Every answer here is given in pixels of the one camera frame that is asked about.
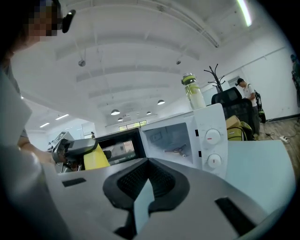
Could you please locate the person's left forearm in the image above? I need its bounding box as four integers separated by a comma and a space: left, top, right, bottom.
17, 140, 56, 165

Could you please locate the grey three-armed fidget spinner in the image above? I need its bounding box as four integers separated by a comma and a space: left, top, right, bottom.
164, 144, 188, 158

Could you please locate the long ceiling light tube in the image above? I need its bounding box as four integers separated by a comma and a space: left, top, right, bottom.
236, 0, 253, 28

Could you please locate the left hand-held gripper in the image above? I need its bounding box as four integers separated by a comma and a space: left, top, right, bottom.
51, 138, 113, 173

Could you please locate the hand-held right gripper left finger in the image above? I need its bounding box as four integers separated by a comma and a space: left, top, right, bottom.
43, 157, 150, 240

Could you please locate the white microwave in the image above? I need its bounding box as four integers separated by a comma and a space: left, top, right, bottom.
96, 103, 229, 180

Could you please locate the grey t-shirt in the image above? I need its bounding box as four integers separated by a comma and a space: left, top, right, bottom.
0, 60, 61, 240

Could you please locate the black coat rack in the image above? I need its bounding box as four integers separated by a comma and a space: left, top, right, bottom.
203, 64, 225, 93

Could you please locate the person's head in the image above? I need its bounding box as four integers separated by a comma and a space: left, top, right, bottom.
0, 0, 64, 56

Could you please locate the black high-back office chair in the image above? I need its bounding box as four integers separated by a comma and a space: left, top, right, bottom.
210, 86, 256, 141

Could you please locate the yellow green backpack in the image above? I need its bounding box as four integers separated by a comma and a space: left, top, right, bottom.
226, 114, 255, 141

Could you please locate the black head-worn camera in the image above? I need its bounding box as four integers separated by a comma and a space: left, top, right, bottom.
61, 9, 77, 34

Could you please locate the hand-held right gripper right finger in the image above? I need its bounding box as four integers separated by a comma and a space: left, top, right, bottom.
135, 157, 278, 240

